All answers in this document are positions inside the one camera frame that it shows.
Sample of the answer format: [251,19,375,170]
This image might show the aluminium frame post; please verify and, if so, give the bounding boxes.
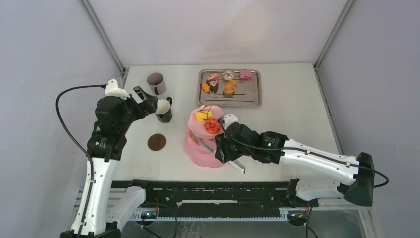
[314,0,355,71]
[78,0,125,74]

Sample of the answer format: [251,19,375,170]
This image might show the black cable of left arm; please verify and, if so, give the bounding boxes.
[55,84,109,238]

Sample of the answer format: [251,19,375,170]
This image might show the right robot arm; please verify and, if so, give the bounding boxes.
[215,122,375,207]

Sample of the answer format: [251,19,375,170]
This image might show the white donut with chocolate drizzle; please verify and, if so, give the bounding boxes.
[222,69,235,81]

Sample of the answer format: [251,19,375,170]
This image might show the orange fish-shaped cake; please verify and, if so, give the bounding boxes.
[201,83,210,93]

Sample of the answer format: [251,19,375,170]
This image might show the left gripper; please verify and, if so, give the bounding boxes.
[118,86,158,133]

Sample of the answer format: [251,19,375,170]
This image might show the round golden bread bun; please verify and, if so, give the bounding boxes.
[223,83,236,98]

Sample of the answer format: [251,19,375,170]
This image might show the dark brown round coaster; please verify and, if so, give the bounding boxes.
[147,133,166,151]

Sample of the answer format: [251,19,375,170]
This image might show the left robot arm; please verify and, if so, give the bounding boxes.
[60,83,158,238]

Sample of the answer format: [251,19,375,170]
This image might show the pink three-tier cake stand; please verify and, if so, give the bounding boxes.
[184,105,224,169]

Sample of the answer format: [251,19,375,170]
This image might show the right aluminium frame post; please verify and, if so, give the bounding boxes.
[314,0,355,71]

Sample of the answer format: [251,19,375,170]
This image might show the stainless steel food tongs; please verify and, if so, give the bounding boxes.
[191,134,246,174]

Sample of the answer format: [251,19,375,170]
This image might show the pink square cake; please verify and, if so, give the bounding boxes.
[239,70,253,81]

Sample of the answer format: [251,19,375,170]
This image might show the black cup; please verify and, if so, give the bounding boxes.
[155,97,172,123]

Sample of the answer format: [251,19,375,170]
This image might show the red cake slice with orange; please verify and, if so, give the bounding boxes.
[207,73,219,81]

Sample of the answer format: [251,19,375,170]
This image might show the left aluminium frame post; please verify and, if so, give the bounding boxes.
[78,0,125,74]

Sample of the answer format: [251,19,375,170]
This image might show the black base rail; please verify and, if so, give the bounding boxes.
[111,179,310,220]

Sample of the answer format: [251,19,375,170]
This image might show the chocolate cake slice with cream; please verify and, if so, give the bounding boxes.
[207,80,219,93]

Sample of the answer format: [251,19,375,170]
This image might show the mauve cup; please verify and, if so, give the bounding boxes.
[147,72,166,95]

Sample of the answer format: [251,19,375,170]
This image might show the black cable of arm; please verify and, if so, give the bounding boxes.
[219,118,390,189]
[55,84,109,238]

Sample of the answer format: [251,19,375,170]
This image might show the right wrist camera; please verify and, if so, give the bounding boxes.
[221,114,238,129]

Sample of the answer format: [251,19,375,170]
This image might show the yellow cake slice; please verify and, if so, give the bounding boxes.
[195,109,213,122]

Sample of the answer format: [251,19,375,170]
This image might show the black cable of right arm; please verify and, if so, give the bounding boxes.
[219,118,390,189]

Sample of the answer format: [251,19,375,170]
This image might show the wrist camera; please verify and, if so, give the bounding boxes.
[221,114,238,129]
[105,78,131,100]

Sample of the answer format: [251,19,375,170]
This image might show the stainless steel serving tray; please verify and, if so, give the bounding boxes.
[197,69,262,107]

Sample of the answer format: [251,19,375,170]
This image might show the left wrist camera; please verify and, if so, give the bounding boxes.
[105,78,131,100]

